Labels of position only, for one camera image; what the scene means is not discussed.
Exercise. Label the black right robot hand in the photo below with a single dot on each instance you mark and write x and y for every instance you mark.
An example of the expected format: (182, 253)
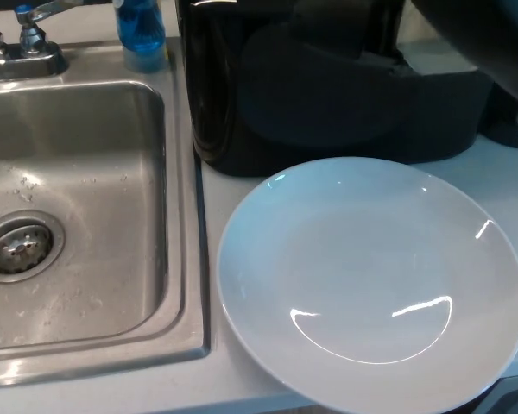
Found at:
(492, 34)

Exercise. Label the metal sink drain strainer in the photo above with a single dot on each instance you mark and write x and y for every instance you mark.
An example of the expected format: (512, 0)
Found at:
(19, 248)

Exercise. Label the white round plate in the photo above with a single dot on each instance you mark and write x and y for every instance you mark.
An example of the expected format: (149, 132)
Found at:
(349, 259)

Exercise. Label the dark grey cabinet front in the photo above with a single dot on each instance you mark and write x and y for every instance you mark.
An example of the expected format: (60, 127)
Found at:
(516, 401)

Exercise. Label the chrome faucet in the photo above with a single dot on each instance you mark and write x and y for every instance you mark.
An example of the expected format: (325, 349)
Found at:
(26, 68)

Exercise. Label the stainless steel sink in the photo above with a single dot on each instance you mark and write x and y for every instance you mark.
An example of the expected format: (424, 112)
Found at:
(90, 164)

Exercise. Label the blue dish soap bottle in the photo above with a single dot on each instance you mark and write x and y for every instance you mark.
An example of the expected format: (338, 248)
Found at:
(141, 39)

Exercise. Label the black tissue paper dispenser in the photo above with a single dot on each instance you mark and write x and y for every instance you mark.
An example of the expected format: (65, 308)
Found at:
(306, 99)

